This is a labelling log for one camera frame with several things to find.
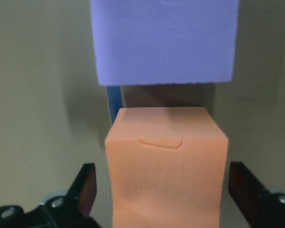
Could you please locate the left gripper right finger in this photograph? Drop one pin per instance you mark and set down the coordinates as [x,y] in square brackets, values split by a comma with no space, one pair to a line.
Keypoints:
[260,207]

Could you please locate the purple foam cube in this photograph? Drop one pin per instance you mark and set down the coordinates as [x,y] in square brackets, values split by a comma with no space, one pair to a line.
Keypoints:
[149,42]

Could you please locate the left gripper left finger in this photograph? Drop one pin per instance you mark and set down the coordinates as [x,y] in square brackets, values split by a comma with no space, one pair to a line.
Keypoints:
[73,209]

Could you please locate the orange foam cube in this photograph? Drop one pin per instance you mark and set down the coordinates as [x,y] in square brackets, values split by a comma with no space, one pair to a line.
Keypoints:
[166,167]

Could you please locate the brown paper table cover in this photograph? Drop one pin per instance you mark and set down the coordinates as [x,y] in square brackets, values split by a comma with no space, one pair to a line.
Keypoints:
[54,115]

